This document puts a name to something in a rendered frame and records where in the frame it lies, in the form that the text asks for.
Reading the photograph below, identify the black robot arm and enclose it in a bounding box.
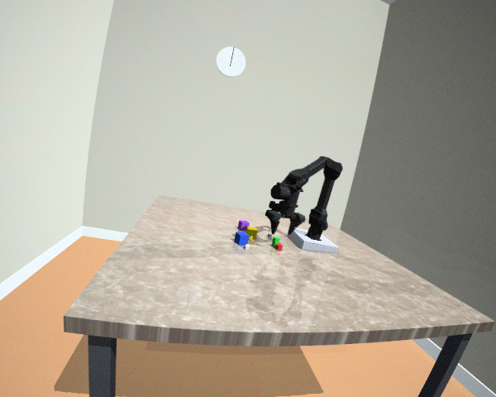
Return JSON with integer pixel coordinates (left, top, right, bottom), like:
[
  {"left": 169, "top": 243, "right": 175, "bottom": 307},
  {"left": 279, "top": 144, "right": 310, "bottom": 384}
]
[{"left": 270, "top": 156, "right": 343, "bottom": 241}]

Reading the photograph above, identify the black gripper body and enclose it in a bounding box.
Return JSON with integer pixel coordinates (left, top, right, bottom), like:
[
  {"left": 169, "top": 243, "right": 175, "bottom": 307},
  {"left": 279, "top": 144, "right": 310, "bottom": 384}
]
[{"left": 265, "top": 200, "right": 305, "bottom": 222}]

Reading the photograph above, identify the blue cube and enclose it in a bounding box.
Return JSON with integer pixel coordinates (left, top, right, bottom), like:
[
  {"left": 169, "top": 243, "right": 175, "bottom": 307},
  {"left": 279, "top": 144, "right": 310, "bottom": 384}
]
[{"left": 234, "top": 232, "right": 249, "bottom": 246}]

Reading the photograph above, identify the purple block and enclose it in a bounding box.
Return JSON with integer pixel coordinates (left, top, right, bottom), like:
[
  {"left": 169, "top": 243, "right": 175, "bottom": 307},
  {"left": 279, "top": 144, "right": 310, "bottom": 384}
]
[{"left": 238, "top": 220, "right": 250, "bottom": 231}]

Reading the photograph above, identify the yellow block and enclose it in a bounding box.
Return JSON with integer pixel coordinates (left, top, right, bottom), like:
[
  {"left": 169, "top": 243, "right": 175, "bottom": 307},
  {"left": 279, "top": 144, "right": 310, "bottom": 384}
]
[{"left": 246, "top": 227, "right": 258, "bottom": 240}]

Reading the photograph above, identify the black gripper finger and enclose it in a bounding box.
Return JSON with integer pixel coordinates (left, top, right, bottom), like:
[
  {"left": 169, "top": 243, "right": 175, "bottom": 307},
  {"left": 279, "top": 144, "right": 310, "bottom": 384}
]
[
  {"left": 289, "top": 218, "right": 302, "bottom": 235},
  {"left": 267, "top": 217, "right": 280, "bottom": 235}
]

